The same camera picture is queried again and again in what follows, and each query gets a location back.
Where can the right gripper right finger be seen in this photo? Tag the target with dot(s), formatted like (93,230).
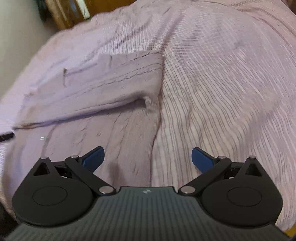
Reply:
(239,194)

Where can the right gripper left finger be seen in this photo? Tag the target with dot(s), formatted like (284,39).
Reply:
(57,193)

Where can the lilac knitted sweater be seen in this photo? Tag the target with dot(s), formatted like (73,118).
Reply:
(112,102)

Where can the small black object on bed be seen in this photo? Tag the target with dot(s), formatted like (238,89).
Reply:
(6,137)

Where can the pink checked bed sheet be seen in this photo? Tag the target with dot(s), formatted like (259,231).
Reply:
(228,82)

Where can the wooden wardrobe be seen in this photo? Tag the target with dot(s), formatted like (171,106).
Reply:
(66,14)

